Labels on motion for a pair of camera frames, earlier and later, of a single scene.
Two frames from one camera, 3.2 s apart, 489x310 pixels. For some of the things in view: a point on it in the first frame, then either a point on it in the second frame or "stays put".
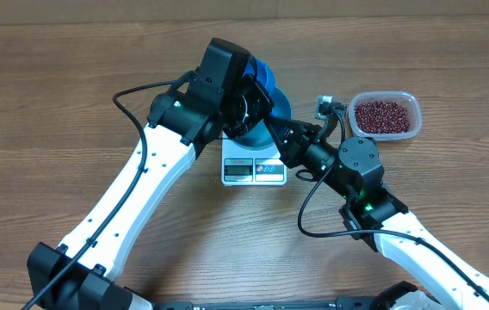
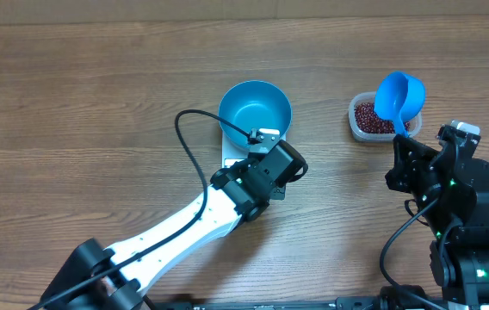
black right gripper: x=294 y=149 → x=410 y=168
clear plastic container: x=385 y=115 stays put
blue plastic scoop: x=263 y=77 → x=399 y=96
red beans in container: x=381 y=117 stays put
